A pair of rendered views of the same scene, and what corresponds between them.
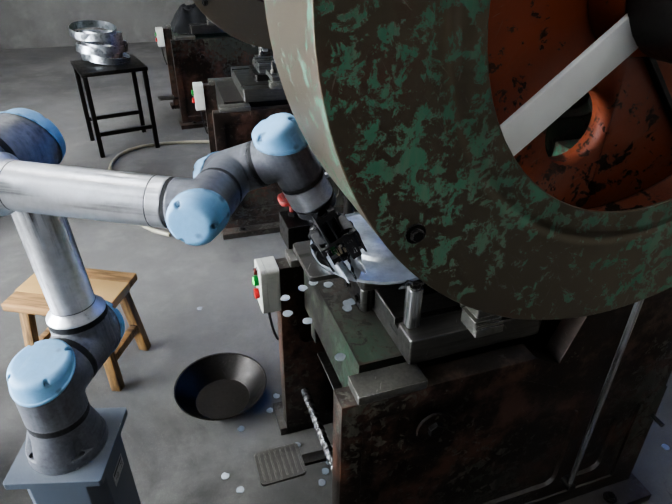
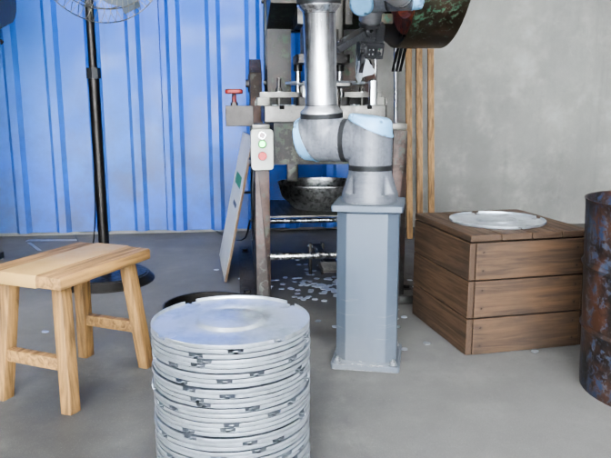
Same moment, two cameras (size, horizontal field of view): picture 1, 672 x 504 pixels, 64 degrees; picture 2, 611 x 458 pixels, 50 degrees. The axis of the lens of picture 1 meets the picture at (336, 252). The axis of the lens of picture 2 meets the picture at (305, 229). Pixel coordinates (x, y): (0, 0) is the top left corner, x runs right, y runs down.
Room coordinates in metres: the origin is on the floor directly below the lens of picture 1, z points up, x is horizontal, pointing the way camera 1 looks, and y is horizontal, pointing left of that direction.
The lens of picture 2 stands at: (0.50, 2.29, 0.70)
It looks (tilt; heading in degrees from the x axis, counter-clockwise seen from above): 11 degrees down; 283
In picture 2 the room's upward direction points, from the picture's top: straight up
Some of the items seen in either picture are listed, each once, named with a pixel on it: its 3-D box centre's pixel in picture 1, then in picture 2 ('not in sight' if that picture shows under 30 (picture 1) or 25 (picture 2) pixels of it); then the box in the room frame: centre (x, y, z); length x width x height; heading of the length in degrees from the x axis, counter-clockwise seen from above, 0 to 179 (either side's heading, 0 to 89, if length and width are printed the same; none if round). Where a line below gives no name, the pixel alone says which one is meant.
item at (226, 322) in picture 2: not in sight; (231, 319); (0.90, 1.20, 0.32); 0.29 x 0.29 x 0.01
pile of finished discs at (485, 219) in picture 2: not in sight; (496, 219); (0.39, 0.20, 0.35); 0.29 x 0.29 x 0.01
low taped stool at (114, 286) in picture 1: (83, 326); (75, 321); (1.45, 0.87, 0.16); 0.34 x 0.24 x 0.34; 81
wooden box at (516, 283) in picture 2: not in sight; (494, 274); (0.39, 0.20, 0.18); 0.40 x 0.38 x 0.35; 117
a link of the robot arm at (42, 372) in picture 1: (49, 382); (367, 139); (0.75, 0.54, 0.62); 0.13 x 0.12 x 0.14; 171
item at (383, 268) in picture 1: (378, 244); (325, 83); (1.00, -0.09, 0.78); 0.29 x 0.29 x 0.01
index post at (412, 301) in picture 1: (413, 304); (373, 92); (0.83, -0.15, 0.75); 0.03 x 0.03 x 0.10; 19
